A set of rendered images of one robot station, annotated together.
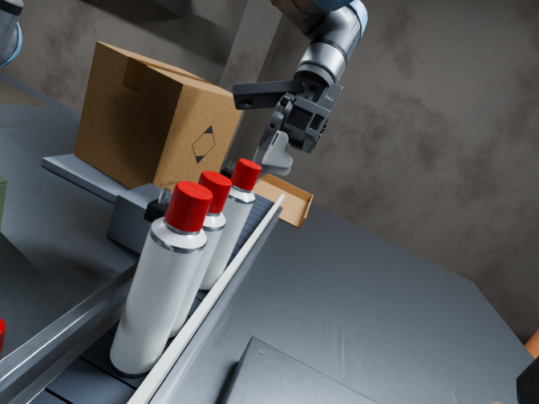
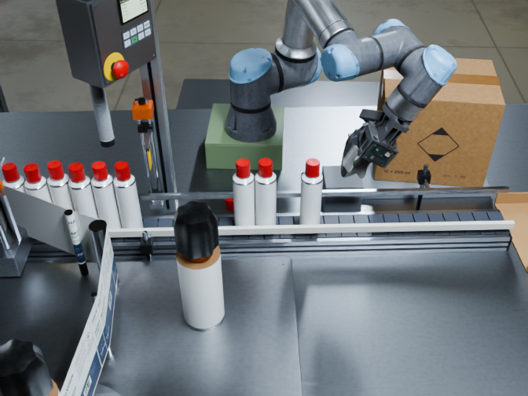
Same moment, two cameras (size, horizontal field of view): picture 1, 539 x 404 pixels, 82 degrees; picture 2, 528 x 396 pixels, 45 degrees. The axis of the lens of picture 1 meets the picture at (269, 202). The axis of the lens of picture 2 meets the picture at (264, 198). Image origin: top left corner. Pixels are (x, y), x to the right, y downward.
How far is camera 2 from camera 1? 137 cm
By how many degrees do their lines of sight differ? 73
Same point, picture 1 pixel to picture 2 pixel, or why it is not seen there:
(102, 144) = not seen: hidden behind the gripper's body
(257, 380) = (265, 265)
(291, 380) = (276, 278)
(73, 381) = (225, 220)
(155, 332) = (236, 213)
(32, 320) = not seen: hidden behind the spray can
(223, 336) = (300, 261)
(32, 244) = (285, 181)
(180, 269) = (236, 189)
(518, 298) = not seen: outside the picture
